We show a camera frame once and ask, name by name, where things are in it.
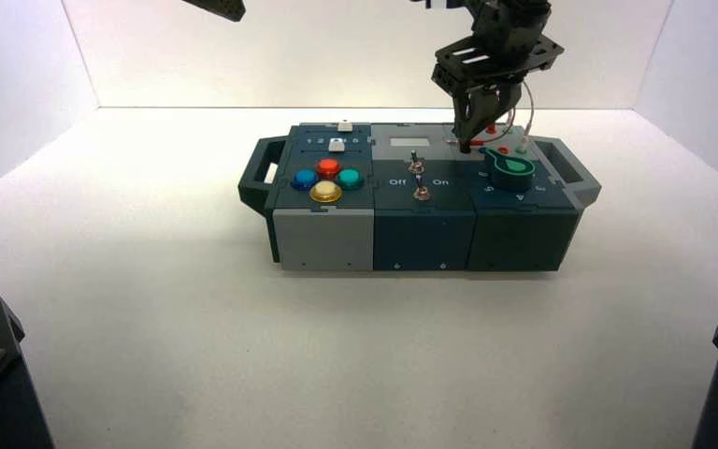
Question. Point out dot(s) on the yellow dome push button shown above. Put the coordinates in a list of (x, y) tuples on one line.
[(325, 192)]

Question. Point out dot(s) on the green dome push button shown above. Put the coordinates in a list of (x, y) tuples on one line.
[(350, 179)]

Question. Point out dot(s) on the metal toggle switch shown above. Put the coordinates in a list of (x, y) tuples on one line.
[(421, 191), (415, 163)]

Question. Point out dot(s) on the blue dome push button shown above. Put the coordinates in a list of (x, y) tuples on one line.
[(304, 180)]

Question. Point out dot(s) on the green rotary selector knob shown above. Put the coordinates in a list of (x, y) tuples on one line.
[(511, 175)]

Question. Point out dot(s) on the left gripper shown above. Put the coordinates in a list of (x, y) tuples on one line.
[(223, 7)]

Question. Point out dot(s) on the red dome push button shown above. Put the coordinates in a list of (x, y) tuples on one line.
[(328, 167)]

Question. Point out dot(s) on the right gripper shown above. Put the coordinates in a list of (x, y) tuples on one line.
[(501, 62)]

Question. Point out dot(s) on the silver slider knob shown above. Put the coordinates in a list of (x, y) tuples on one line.
[(335, 145), (345, 125)]

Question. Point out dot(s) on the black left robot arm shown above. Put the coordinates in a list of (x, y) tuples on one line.
[(0, 384)]

